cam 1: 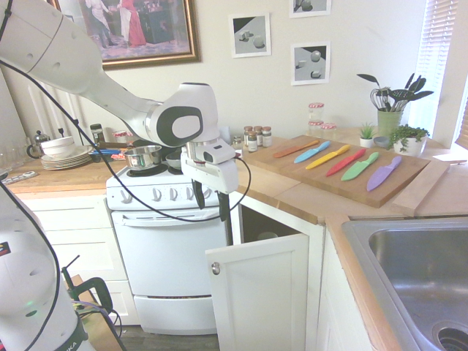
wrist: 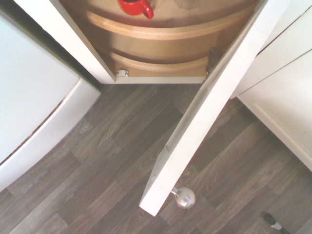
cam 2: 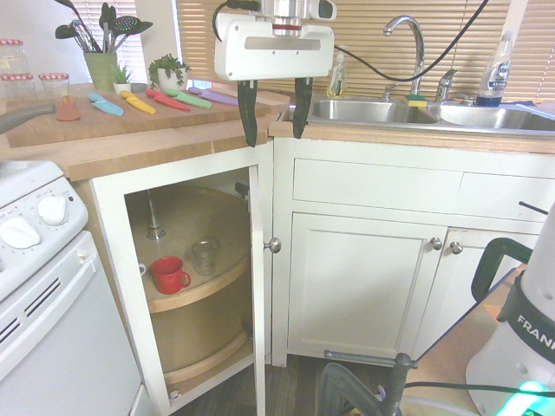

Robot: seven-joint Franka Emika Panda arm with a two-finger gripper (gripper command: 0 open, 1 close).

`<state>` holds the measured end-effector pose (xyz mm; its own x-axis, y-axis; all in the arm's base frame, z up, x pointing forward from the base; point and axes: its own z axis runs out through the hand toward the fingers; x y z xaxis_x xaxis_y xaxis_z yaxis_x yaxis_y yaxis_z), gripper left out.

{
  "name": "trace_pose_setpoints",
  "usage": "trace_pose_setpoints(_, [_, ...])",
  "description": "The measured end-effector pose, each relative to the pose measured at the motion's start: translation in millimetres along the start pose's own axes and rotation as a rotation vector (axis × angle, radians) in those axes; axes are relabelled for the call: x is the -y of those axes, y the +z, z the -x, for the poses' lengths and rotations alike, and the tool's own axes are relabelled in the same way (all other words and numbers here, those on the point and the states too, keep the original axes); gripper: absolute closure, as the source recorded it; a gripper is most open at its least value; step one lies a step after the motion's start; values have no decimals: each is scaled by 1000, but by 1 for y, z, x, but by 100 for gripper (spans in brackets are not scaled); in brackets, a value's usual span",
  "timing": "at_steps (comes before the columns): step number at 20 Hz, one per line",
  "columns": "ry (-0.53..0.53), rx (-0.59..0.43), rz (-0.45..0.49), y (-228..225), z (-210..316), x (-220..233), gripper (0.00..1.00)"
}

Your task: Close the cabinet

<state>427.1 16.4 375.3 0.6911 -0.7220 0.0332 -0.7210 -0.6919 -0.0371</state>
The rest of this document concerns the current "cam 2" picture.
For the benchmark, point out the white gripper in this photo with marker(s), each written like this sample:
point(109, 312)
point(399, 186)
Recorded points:
point(260, 65)

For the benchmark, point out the white cabinet door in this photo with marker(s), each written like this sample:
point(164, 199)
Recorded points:
point(258, 303)

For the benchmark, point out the white sink cabinet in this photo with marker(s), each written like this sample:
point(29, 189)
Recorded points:
point(360, 281)

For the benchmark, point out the purple knife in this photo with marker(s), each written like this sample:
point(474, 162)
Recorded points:
point(217, 97)

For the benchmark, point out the yellow dish soap bottle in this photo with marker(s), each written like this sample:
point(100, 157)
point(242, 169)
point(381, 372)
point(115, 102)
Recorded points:
point(337, 80)

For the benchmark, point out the black door hinge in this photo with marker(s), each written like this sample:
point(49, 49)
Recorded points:
point(242, 190)

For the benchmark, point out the green knife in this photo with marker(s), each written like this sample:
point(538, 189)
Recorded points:
point(188, 99)

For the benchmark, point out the stainless steel double sink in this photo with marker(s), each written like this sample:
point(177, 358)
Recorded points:
point(373, 113)

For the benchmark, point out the red knife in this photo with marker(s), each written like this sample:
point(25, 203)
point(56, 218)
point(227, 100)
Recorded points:
point(167, 100)

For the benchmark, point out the leafy plant white pot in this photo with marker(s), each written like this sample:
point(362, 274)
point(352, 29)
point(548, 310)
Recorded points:
point(169, 71)

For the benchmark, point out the small chrome sink sprayer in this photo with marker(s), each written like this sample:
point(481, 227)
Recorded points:
point(387, 93)

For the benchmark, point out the wooden window blinds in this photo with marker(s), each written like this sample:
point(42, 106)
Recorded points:
point(368, 34)

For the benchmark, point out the wooden countertop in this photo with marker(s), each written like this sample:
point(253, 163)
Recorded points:
point(152, 149)

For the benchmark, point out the wooden cutting board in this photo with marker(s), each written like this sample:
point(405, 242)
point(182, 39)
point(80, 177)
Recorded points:
point(143, 123)

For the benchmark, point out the round metal door knob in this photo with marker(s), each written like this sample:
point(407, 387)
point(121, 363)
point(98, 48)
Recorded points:
point(436, 243)
point(274, 245)
point(455, 247)

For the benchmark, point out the yellow knife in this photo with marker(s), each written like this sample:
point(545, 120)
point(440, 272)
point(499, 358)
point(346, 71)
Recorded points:
point(139, 103)

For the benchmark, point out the wooden lazy susan shelf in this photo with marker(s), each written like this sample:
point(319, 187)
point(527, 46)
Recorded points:
point(186, 216)
point(217, 359)

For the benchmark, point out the yellow green sponge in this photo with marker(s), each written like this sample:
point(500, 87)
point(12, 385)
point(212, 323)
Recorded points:
point(415, 102)

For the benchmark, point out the chrome gooseneck faucet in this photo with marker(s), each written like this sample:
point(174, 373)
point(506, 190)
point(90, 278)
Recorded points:
point(418, 56)

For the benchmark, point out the green utensil holder with utensils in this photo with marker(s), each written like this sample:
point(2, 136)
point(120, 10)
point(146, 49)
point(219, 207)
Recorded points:
point(130, 56)

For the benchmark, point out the small spiky plant white pot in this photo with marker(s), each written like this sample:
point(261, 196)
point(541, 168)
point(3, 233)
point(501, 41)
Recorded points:
point(122, 82)

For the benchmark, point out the metal lazy susan pole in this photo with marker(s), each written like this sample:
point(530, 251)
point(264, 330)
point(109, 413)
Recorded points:
point(154, 221)

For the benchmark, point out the clear glass jar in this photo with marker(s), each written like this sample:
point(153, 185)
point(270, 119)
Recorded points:
point(204, 260)

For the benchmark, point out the black skimmer with coloured holes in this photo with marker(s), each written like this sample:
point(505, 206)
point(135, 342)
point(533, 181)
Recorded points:
point(130, 25)

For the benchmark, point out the blue knife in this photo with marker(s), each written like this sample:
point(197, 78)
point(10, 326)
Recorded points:
point(106, 105)

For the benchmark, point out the black spatula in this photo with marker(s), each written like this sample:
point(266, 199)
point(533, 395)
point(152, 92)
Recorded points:
point(106, 19)

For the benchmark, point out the red mug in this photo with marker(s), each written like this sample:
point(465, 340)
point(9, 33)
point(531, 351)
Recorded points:
point(167, 277)

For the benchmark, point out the orange peeler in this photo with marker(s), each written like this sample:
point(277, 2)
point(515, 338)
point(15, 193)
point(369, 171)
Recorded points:
point(68, 111)

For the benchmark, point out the metal whisk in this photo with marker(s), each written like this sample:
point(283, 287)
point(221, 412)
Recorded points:
point(82, 34)

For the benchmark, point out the small white cup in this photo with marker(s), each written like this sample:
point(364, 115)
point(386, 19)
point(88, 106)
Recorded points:
point(141, 269)

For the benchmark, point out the glass jar red checked lid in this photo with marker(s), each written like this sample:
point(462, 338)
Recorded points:
point(11, 56)
point(54, 84)
point(17, 86)

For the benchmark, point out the clear dish soap bottle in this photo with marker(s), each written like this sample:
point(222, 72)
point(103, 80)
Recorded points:
point(496, 73)

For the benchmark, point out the black ladle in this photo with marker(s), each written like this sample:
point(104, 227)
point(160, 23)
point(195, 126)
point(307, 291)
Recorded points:
point(65, 31)

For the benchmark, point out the white stove knob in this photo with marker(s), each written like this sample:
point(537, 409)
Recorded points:
point(17, 234)
point(52, 211)

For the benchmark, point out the grey metal clamp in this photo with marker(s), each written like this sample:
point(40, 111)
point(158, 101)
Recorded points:
point(347, 385)

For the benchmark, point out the white stove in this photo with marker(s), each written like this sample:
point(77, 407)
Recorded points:
point(52, 325)

